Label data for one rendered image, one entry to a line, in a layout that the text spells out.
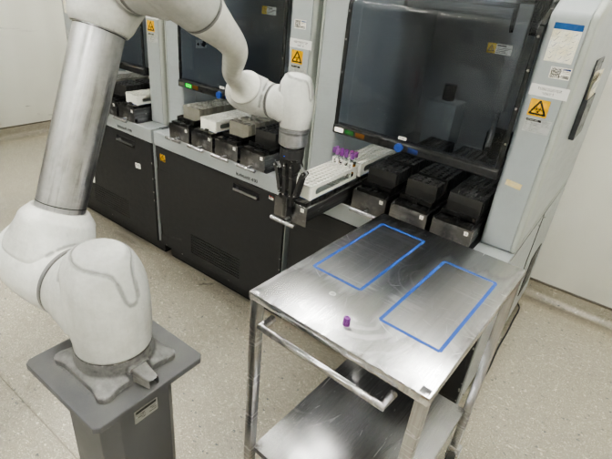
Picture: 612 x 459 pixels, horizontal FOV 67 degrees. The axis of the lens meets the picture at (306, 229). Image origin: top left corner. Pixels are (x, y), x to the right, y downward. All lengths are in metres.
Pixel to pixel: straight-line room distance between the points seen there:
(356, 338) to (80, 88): 0.74
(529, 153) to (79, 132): 1.18
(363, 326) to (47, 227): 0.67
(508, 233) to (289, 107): 0.79
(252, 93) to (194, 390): 1.16
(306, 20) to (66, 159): 1.06
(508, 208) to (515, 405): 0.94
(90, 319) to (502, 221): 1.21
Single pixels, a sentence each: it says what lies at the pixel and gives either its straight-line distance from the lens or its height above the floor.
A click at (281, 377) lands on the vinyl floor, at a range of 2.01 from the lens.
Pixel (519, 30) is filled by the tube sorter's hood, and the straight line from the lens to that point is 1.48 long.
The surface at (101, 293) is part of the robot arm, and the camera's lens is 0.92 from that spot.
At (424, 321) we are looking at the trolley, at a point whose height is 0.82.
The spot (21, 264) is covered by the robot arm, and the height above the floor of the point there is 0.90.
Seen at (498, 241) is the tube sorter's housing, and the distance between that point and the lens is 1.62.
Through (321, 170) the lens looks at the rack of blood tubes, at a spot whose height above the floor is 0.86.
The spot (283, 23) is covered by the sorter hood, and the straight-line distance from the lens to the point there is 1.85.
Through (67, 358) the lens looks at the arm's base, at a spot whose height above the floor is 0.72.
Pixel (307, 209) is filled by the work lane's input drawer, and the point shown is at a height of 0.80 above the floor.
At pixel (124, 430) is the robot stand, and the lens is 1.11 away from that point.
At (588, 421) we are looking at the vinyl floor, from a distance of 2.31.
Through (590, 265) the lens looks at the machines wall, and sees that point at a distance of 2.81.
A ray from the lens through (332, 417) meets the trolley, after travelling 1.53.
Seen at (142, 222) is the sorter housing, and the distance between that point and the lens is 2.75.
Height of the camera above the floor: 1.45
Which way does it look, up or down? 28 degrees down
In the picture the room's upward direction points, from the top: 6 degrees clockwise
